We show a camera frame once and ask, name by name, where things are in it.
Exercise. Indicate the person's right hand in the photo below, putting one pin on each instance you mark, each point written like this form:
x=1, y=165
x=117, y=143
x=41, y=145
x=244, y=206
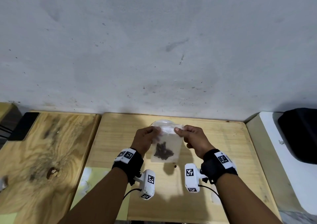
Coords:
x=197, y=140

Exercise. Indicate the person's left hand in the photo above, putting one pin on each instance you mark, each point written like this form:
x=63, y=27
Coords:
x=143, y=140

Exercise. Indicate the dark seeds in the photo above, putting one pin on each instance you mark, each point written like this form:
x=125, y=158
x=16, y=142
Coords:
x=163, y=152

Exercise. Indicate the small clear plastic bag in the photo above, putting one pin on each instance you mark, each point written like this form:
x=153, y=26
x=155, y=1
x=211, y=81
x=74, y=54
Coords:
x=173, y=138

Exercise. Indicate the stack of clear plastic bags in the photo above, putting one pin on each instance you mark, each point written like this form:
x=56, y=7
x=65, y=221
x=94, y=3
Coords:
x=215, y=197

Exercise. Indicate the person's right forearm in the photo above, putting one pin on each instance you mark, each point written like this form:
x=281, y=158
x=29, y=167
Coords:
x=242, y=201

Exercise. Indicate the person's left forearm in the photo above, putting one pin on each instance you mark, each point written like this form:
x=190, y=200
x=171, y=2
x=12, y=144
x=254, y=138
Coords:
x=99, y=199

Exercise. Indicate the black left wristband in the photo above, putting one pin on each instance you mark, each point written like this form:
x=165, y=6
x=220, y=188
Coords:
x=128, y=163

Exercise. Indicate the black wristband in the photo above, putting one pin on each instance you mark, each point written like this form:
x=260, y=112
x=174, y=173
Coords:
x=215, y=165
x=128, y=163

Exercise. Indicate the black right wristband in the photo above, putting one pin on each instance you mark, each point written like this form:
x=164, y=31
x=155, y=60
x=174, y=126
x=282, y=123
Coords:
x=215, y=165

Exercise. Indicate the yellow label backing sheet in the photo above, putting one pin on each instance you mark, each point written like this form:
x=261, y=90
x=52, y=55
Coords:
x=99, y=173

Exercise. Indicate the white cabinet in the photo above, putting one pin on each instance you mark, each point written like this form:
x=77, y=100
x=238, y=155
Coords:
x=270, y=162

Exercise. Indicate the black bag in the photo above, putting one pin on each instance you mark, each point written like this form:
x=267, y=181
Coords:
x=299, y=134

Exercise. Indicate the black flat phone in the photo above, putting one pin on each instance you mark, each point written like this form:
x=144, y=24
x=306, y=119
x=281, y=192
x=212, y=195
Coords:
x=24, y=126

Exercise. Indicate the dark grey furniture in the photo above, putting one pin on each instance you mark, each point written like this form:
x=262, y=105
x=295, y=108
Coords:
x=8, y=127

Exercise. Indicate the yellow paper sheet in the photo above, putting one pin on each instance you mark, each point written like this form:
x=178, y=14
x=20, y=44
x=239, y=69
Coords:
x=7, y=219

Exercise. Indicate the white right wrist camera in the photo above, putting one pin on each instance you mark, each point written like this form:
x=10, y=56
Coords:
x=192, y=178

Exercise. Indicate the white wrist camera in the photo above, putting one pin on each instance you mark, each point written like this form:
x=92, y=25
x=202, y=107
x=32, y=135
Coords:
x=192, y=178
x=148, y=184

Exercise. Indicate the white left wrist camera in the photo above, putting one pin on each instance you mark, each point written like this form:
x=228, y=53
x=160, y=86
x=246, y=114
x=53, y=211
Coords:
x=148, y=184

